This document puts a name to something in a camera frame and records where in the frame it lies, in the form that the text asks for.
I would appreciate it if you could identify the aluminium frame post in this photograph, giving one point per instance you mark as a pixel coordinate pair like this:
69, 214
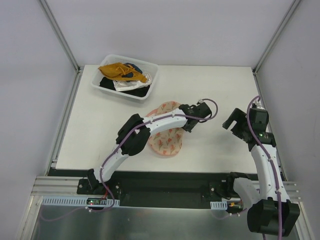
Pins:
277, 34
59, 34

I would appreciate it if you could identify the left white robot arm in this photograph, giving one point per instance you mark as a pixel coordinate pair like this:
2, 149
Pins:
135, 133

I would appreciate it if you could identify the floral mesh laundry bag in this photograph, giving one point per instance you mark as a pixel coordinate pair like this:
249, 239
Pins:
167, 143

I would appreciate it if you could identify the left white cable duct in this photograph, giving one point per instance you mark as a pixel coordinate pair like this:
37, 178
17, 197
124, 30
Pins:
71, 201

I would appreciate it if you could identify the right white cable duct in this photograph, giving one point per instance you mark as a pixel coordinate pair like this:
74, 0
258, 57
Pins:
219, 205

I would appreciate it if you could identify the white plastic basket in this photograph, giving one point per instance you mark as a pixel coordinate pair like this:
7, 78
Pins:
146, 67

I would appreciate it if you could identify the mustard yellow garment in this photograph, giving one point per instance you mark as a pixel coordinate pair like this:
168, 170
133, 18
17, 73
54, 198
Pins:
113, 71

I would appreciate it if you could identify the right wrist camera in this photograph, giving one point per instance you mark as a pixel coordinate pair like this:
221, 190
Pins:
257, 104

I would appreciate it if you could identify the white cable duct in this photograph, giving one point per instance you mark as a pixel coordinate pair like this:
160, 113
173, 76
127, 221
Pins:
71, 201
219, 205

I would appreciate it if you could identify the left aluminium frame post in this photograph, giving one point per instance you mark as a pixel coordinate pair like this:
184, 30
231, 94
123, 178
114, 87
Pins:
59, 34

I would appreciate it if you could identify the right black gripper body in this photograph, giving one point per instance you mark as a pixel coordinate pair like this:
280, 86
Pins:
236, 124

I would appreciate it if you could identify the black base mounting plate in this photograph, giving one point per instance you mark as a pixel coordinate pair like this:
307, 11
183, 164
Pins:
182, 190

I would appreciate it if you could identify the white satin garment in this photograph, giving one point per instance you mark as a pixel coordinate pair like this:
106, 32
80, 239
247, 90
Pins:
121, 86

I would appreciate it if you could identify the black garment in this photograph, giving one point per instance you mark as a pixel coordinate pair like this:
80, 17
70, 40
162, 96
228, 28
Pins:
138, 92

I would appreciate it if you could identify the dark blue garment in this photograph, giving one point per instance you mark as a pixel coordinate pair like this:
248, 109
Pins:
133, 73

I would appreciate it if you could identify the right aluminium frame post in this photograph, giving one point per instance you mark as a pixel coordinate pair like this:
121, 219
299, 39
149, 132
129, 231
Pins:
277, 34

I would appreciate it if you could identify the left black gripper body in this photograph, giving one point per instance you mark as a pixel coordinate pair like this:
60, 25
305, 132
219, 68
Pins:
189, 124

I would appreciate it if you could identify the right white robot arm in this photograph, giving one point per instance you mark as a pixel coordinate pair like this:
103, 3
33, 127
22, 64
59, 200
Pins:
270, 210

